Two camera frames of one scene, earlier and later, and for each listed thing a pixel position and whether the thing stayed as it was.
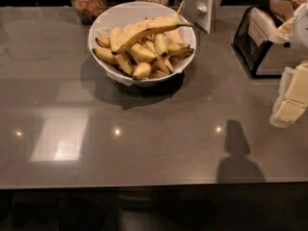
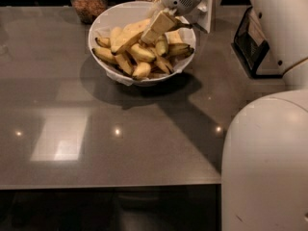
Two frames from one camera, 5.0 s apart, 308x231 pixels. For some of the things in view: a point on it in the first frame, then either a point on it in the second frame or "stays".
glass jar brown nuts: (89, 1) stays
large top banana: (138, 29) stays
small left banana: (104, 41) stays
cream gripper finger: (292, 99) to (161, 24)
